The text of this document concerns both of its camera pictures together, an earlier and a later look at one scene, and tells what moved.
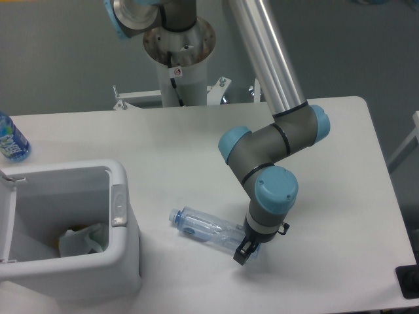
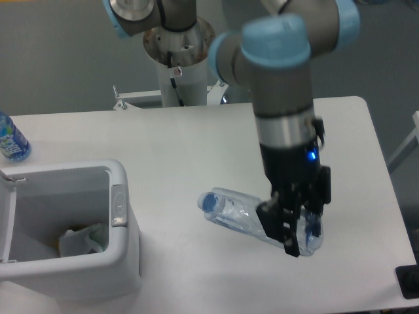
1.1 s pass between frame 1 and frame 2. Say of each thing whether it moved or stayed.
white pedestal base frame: stayed
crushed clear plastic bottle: moved
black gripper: moved
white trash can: stayed
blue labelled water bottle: stayed
